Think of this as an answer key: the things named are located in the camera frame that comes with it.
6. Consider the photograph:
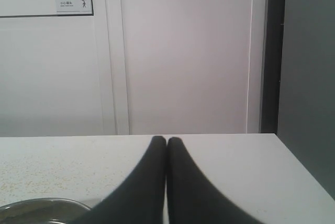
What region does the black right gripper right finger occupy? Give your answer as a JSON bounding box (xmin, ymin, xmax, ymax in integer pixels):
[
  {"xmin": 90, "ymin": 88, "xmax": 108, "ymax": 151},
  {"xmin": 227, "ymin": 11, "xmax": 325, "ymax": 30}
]
[{"xmin": 166, "ymin": 137, "xmax": 261, "ymax": 223}]

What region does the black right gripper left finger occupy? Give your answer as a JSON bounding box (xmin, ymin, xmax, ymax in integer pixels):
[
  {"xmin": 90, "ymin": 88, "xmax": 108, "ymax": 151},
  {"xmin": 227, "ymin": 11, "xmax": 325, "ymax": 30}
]
[{"xmin": 71, "ymin": 136, "xmax": 166, "ymax": 224}]

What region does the round steel mesh sieve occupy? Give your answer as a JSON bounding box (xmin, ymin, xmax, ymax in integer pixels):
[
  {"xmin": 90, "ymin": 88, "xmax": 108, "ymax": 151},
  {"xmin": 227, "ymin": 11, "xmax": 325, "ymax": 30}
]
[{"xmin": 1, "ymin": 198, "xmax": 91, "ymax": 223}]

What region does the white cabinet behind table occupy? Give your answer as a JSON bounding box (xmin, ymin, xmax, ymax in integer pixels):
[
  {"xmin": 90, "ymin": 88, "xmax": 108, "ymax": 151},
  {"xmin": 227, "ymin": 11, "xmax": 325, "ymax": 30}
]
[{"xmin": 1, "ymin": 0, "xmax": 266, "ymax": 137}]

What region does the white warning sign label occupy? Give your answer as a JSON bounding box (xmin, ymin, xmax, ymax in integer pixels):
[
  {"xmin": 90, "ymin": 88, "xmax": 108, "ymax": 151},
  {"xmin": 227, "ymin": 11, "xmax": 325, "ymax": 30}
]
[{"xmin": 55, "ymin": 0, "xmax": 93, "ymax": 15}]

